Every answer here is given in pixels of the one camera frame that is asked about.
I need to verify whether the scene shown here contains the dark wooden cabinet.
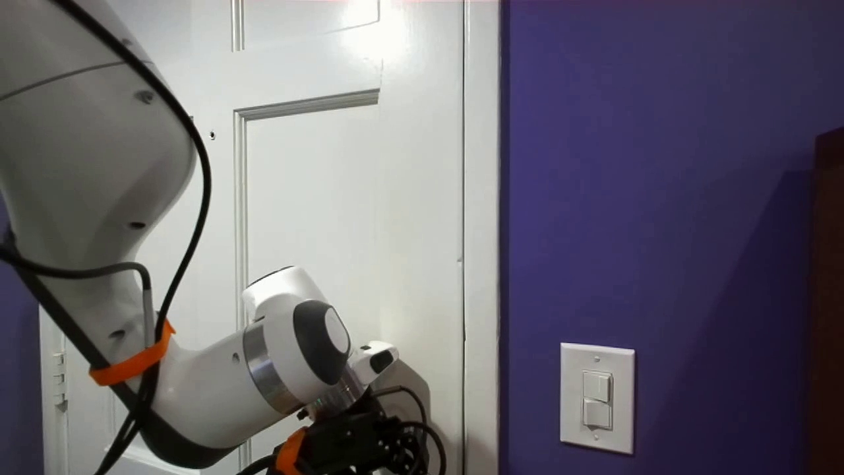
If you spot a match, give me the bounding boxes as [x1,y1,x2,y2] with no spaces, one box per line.
[806,123,844,475]

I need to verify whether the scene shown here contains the white door hinge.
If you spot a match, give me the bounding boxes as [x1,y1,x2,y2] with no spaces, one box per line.
[46,349,72,415]

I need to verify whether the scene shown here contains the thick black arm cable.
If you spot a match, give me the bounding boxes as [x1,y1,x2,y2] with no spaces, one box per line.
[0,0,215,475]

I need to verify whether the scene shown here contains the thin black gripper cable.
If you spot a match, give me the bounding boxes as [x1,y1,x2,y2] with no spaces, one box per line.
[366,382,449,475]

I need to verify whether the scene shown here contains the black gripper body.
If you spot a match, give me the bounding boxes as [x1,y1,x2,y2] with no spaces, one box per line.
[297,405,436,475]

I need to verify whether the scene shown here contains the white light switch plate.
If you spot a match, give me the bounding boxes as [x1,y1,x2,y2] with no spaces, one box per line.
[557,341,637,459]

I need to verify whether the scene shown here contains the orange cable strap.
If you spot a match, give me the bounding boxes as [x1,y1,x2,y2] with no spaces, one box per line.
[87,318,176,388]
[272,426,310,475]

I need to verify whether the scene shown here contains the white panelled door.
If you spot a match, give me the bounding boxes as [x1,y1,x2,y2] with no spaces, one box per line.
[37,0,503,475]
[50,0,468,475]

